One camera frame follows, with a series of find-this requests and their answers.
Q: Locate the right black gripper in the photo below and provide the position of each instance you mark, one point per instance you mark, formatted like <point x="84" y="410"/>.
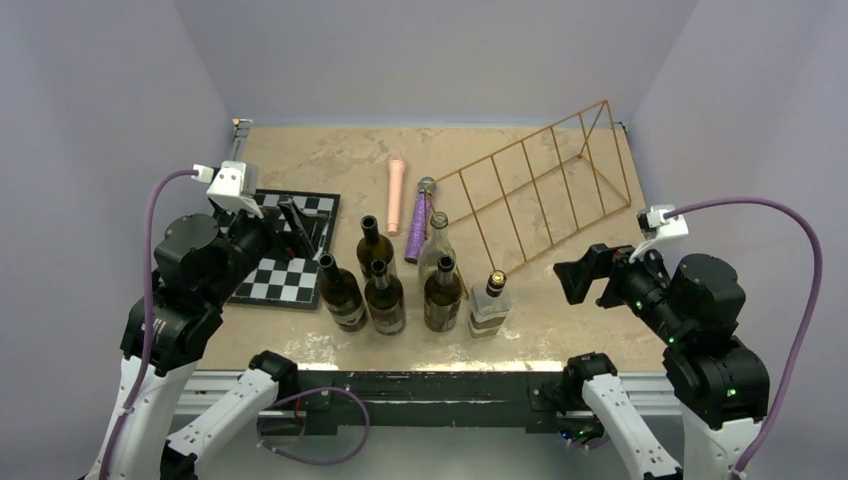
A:
<point x="599" y="258"/>

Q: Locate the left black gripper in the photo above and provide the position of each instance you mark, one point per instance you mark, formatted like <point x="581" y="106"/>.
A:
<point x="308" y="229"/>

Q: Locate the dark green bottle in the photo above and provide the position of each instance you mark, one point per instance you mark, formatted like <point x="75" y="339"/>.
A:
<point x="341" y="294"/>
<point x="384" y="296"/>
<point x="374" y="246"/>
<point x="442" y="295"/>

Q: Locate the gold wire wine rack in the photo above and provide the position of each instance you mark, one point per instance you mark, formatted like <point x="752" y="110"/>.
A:
<point x="510" y="207"/>

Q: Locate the clear square liquor bottle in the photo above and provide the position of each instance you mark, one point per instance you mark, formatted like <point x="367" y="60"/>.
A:
<point x="489" y="305"/>

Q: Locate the clear glass bottle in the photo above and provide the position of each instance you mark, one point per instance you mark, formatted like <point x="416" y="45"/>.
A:
<point x="436" y="246"/>

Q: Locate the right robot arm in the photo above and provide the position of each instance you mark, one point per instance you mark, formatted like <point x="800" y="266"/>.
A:
<point x="721" y="385"/>

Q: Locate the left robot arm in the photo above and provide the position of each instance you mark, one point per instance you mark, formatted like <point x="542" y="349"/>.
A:
<point x="199" y="268"/>

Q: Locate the black white chessboard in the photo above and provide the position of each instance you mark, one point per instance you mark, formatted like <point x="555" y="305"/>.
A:
<point x="290" y="284"/>

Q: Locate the pink microphone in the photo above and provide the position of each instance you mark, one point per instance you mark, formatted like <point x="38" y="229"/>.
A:
<point x="396" y="170"/>

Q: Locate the purple glitter microphone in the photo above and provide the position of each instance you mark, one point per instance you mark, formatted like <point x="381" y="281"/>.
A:
<point x="417" y="233"/>

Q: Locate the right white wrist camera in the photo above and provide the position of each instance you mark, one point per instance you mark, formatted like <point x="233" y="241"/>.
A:
<point x="657" y="229"/>

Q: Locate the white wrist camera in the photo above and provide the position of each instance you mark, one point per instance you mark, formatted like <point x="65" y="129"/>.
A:
<point x="657" y="229"/>
<point x="232" y="186"/>

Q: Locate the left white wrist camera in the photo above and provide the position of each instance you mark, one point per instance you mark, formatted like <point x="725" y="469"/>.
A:
<point x="232" y="186"/>

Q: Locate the aluminium frame rail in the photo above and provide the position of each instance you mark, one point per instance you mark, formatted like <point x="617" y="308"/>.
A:
<point x="650" y="393"/>

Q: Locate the black table front rail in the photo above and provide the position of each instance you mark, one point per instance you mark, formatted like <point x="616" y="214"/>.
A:
<point x="320" y="402"/>

